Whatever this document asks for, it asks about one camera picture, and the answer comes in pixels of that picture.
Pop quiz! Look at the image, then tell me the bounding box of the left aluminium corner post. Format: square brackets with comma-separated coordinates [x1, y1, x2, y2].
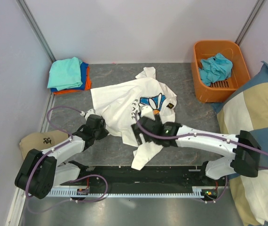
[16, 0, 56, 63]

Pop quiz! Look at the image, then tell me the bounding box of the right aluminium corner post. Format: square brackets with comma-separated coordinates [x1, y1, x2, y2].
[235, 0, 266, 46]

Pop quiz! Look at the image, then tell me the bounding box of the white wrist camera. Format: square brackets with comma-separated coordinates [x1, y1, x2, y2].
[135, 105, 161, 123]
[80, 109, 95, 118]

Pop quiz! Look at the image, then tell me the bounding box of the aluminium corner post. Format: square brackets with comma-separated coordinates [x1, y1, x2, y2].
[235, 0, 266, 46]
[16, 0, 56, 63]

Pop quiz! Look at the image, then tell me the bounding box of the white printed t shirt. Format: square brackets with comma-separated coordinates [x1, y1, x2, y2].
[91, 67, 177, 170]

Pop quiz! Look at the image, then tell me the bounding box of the slotted white cable duct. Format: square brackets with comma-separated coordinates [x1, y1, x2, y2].
[47, 186, 218, 199]

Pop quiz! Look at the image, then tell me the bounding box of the crumpled teal t shirt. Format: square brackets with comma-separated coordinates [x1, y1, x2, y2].
[199, 53, 233, 86]

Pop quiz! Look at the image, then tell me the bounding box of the blue beige checked pillow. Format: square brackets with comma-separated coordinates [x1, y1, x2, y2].
[212, 62, 268, 226]

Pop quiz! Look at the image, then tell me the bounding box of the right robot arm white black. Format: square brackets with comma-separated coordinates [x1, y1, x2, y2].
[131, 116, 261, 186]

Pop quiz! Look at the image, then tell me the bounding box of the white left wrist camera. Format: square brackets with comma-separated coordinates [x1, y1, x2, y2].
[80, 109, 95, 118]

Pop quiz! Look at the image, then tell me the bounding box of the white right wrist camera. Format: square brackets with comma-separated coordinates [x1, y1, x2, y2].
[135, 105, 161, 123]

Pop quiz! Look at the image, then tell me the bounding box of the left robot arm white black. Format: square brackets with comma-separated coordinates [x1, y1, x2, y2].
[15, 114, 109, 199]

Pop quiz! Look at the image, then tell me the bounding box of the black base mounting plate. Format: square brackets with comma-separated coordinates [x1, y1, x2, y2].
[62, 165, 225, 194]

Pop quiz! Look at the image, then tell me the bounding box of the folded mint green t shirt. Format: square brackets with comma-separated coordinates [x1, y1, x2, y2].
[47, 57, 83, 91]

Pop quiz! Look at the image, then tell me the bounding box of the orange plastic basket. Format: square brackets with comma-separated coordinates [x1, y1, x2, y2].
[191, 40, 251, 103]

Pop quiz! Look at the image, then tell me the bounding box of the folded orange t shirt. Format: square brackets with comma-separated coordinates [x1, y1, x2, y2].
[52, 66, 92, 95]

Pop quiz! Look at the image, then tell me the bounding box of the folded blue t shirt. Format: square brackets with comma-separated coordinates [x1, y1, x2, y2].
[50, 62, 89, 92]

